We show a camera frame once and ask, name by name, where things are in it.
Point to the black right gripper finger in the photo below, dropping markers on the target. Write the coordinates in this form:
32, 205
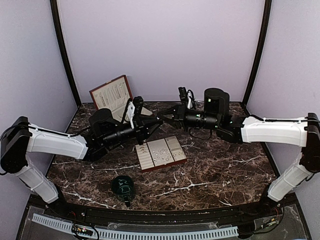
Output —
171, 121
168, 112

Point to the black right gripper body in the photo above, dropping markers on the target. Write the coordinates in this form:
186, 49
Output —
180, 118

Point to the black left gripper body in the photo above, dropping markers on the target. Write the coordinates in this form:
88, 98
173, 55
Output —
140, 130

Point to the red jewelry tray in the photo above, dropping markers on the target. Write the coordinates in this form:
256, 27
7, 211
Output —
161, 153

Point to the red jewelry box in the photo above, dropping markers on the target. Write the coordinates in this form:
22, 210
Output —
112, 95

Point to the dark green glass mug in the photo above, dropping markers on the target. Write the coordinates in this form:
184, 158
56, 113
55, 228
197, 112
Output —
123, 187

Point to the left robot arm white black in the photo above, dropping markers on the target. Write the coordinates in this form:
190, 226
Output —
91, 144

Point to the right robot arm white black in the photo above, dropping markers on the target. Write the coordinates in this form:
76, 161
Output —
215, 116

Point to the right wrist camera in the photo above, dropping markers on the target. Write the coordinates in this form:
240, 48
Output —
187, 96

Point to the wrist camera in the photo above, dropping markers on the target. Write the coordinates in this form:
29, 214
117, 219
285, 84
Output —
133, 108
187, 96

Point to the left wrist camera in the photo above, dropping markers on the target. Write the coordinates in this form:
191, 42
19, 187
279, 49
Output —
133, 108

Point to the white slotted cable duct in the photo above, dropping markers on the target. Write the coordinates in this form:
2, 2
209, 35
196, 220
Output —
119, 231

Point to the black front rail base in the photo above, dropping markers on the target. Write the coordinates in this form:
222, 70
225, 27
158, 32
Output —
88, 210

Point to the right black frame post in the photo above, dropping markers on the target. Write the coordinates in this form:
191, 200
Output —
258, 53

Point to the black frame post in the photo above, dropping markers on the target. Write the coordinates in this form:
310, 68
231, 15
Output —
258, 53
63, 51

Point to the left black frame post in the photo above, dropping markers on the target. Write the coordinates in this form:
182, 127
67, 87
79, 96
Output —
63, 51

